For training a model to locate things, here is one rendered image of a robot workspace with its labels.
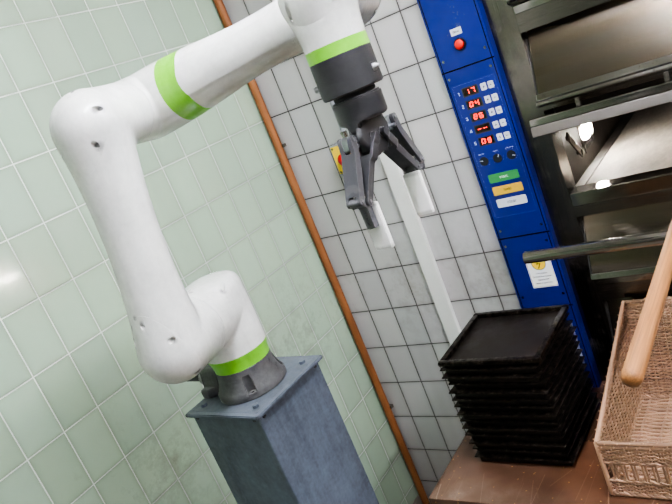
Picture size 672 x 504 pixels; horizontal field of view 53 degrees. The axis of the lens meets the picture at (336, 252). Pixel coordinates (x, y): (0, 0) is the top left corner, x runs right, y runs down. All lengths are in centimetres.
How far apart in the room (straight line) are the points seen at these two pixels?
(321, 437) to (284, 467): 12
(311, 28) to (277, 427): 76
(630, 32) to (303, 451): 123
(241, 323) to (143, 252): 28
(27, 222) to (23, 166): 13
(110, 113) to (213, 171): 100
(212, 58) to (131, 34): 91
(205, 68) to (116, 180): 23
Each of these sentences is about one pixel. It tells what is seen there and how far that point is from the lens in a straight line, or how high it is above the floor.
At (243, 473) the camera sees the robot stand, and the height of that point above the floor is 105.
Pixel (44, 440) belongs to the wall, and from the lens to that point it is 172.
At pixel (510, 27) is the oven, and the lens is 189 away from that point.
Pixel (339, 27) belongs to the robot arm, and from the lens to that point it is 95.
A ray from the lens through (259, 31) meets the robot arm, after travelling 113.
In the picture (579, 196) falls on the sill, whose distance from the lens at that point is 196.
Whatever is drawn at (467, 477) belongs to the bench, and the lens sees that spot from 200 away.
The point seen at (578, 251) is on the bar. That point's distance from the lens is 160.
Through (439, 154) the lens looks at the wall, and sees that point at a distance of 205.
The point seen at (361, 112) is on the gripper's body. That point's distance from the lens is 96.
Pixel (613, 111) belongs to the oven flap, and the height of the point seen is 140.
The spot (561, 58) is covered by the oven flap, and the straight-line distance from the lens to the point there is 187.
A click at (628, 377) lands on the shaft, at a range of 104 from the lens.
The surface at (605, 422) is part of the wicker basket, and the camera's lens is 178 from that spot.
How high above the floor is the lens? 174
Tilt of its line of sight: 15 degrees down
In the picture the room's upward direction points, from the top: 22 degrees counter-clockwise
